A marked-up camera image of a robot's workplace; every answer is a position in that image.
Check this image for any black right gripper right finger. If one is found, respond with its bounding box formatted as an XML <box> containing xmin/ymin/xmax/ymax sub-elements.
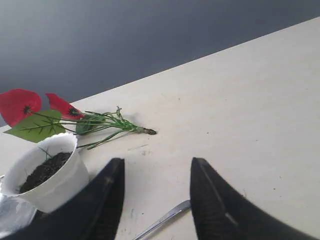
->
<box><xmin>189</xmin><ymin>157</ymin><xmax>313</xmax><ymax>240</ymax></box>

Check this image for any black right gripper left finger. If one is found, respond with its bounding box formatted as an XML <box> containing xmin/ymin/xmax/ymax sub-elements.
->
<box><xmin>4</xmin><ymin>158</ymin><xmax>125</xmax><ymax>240</ymax></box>

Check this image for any metal spoon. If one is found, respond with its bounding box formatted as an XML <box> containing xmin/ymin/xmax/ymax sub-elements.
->
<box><xmin>134</xmin><ymin>199</ymin><xmax>191</xmax><ymax>240</ymax></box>

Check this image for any artificial red flower plant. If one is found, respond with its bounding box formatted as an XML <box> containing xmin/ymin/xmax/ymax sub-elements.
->
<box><xmin>0</xmin><ymin>88</ymin><xmax>157</xmax><ymax>150</ymax></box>

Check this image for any white scalloped flower pot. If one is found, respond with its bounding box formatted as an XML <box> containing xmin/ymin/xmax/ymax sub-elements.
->
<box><xmin>1</xmin><ymin>133</ymin><xmax>89</xmax><ymax>213</ymax></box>

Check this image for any round steel plate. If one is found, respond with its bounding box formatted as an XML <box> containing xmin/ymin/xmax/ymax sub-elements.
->
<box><xmin>0</xmin><ymin>193</ymin><xmax>37</xmax><ymax>239</ymax></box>

